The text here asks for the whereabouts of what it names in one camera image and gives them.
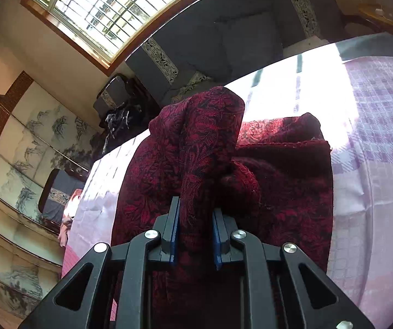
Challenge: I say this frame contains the wooden framed barred window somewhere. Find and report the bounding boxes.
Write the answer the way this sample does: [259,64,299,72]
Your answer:
[21,0,252,76]

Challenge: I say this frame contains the grey patterned-edge pillow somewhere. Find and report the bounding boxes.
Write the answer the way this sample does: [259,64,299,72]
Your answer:
[169,62,215,103]

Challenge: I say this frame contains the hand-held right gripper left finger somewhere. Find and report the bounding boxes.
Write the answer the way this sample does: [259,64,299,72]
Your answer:
[18,196,181,329]

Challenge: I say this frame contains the maroon knitted sweater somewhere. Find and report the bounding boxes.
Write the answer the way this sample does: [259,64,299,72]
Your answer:
[111,86,334,329]

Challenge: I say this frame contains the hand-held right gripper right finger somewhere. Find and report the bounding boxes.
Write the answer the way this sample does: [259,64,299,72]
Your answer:
[213,209,377,329]

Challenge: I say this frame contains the grey patterned headboard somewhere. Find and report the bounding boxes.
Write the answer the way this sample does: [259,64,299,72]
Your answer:
[125,0,342,105]

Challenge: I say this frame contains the pink cloth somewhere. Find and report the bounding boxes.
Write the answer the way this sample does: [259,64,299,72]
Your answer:
[58,188,84,247]

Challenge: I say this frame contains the painted folding screen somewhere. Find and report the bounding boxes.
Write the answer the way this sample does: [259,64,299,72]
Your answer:
[0,70,101,319]

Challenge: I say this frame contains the round wooden side table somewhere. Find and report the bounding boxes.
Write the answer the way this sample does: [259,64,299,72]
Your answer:
[345,3,393,42]

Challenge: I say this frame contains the grey square cushion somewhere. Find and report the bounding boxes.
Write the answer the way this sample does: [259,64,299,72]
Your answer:
[215,11,284,79]

